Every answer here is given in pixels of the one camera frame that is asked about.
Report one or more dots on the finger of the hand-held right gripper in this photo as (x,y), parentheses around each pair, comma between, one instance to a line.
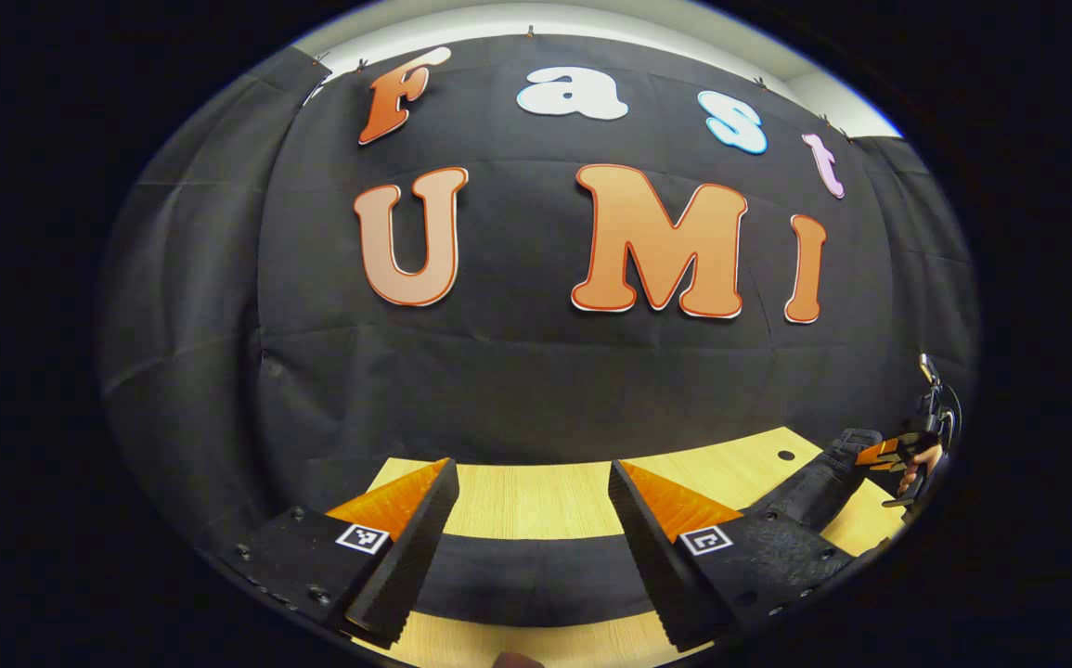
(884,455)

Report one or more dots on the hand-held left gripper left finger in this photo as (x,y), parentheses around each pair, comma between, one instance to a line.
(419,547)

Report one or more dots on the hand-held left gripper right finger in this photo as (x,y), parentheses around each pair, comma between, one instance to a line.
(652,547)

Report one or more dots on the dark grey jeans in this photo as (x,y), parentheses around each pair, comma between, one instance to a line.
(536,575)

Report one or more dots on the row of small cloth clips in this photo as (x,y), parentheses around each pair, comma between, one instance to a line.
(530,33)

